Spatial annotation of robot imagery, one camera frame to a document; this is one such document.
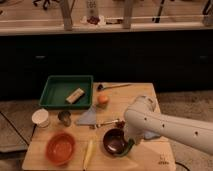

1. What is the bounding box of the green pepper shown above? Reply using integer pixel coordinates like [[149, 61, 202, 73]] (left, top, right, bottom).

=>
[[116, 139, 135, 157]]

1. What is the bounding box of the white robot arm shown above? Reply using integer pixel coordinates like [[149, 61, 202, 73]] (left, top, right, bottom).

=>
[[124, 96, 213, 155]]

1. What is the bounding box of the dark purple bowl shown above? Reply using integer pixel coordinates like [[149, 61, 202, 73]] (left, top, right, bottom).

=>
[[103, 128, 127, 156]]

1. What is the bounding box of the orange bowl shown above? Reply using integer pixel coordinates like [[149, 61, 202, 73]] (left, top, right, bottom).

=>
[[45, 132, 75, 166]]

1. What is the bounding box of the orange fruit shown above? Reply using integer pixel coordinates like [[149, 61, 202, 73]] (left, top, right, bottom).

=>
[[97, 94, 109, 105]]

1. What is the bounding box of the beige block in tray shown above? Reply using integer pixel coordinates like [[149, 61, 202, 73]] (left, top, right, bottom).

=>
[[66, 88, 85, 104]]

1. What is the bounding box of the metal fork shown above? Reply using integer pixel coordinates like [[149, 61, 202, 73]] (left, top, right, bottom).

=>
[[89, 119, 119, 129]]

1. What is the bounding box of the blue folded cloth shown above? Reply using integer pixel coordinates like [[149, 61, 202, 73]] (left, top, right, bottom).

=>
[[75, 106, 96, 125]]

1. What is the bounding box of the brown pine cone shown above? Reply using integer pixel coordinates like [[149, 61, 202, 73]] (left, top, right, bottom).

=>
[[116, 121, 125, 129]]

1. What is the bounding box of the green plastic tray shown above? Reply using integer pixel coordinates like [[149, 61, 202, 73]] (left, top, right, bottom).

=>
[[39, 75, 93, 110]]

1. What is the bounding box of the small metal cup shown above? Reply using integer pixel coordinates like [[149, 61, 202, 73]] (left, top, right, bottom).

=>
[[58, 111, 71, 127]]

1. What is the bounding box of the yellow banana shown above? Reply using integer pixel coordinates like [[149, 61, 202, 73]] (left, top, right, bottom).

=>
[[83, 140, 94, 171]]

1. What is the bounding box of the wooden board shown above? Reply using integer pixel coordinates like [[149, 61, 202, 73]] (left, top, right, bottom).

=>
[[22, 83, 176, 171]]

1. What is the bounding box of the blue sponge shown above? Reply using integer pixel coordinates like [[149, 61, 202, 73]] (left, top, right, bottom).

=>
[[144, 131, 160, 140]]

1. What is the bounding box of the white paper cup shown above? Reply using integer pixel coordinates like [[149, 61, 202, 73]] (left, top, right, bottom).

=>
[[31, 109, 50, 128]]

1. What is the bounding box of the wooden handled spoon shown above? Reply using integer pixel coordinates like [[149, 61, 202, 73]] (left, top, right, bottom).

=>
[[97, 83, 131, 91]]

